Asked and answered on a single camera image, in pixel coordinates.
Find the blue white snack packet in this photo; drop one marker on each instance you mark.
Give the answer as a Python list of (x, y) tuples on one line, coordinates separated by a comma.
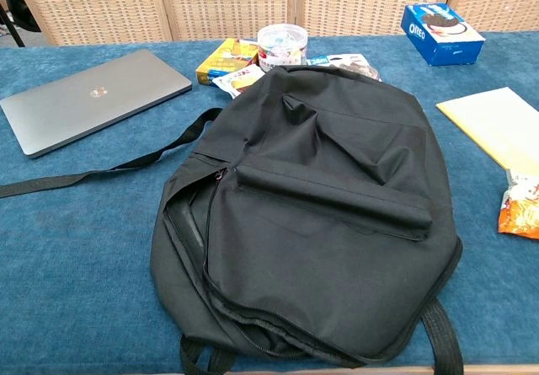
[(341, 61)]

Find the grey laptop computer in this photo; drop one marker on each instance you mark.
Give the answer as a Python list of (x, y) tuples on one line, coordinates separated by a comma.
[(97, 101)]

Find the black tripod stand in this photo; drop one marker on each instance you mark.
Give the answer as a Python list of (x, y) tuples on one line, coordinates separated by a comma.
[(17, 8)]

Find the yellow and white booklet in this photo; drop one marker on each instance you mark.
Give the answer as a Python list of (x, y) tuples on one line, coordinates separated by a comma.
[(492, 122)]

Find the blue carpet table cover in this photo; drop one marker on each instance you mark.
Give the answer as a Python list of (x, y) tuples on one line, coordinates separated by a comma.
[(84, 257)]

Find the clear round tub of clips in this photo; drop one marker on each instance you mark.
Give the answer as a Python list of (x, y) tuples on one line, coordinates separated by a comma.
[(282, 48)]

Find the yellow cardboard snack box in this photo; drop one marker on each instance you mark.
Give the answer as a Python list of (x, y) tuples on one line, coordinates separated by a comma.
[(225, 61)]

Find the small white snack packet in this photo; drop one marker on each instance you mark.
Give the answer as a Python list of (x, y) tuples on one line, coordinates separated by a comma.
[(238, 81)]

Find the orange snack bag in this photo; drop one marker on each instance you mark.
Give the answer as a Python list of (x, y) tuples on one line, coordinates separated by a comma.
[(520, 210)]

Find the black fabric backpack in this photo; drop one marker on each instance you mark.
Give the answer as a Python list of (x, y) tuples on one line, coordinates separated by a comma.
[(316, 181)]

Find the blue Oreo cookie box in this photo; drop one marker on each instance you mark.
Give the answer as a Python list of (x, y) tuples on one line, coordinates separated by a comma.
[(442, 38)]

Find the wicker folding screen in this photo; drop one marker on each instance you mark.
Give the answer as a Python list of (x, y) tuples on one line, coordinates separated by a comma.
[(227, 0)]

